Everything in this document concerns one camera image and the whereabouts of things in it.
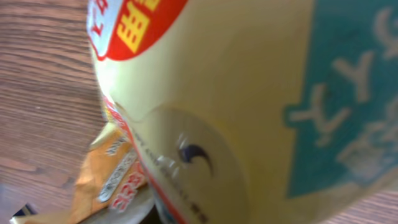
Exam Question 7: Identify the yellow red snack bag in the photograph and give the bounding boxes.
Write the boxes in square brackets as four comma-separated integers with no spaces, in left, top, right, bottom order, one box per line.
[86,0,397,223]

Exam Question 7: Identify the small orange snack packet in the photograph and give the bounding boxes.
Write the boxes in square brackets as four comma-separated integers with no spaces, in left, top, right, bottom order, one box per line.
[9,123,153,224]

